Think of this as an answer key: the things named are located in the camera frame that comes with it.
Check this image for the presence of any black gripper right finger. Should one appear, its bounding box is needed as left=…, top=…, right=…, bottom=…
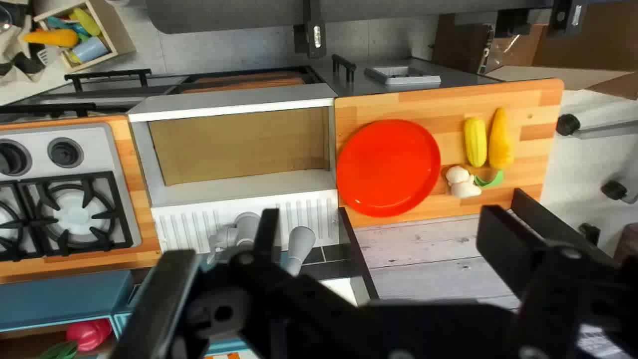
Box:
left=477, top=189, right=613, bottom=297

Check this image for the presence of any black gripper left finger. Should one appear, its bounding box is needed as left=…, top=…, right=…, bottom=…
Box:
left=110, top=249, right=200, bottom=359

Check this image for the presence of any pink toy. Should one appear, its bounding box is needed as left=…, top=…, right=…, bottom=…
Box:
left=67, top=318, right=112, bottom=352

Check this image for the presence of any yellow plush corn toy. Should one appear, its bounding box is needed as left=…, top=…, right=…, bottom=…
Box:
left=489, top=107, right=515, bottom=185

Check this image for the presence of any blue toy box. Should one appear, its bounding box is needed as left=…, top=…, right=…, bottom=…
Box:
left=0, top=271, right=134, bottom=332

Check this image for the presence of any orange plastic plate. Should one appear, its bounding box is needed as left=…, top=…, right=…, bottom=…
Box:
left=336, top=119, right=441, bottom=217

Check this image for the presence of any toy stove burner panel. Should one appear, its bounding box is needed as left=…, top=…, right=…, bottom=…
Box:
left=0, top=125, right=142, bottom=261

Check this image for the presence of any white toy sink basin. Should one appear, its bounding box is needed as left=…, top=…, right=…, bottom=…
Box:
left=128, top=83, right=340, bottom=253

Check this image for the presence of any wooden toy storage box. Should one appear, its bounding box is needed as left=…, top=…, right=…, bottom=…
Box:
left=37, top=0, right=134, bottom=71

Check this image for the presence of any yellow plastic corn cob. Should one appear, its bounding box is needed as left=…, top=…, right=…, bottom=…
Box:
left=463, top=117, right=487, bottom=167

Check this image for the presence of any grey tray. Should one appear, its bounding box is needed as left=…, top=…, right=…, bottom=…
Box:
left=366, top=65, right=441, bottom=89

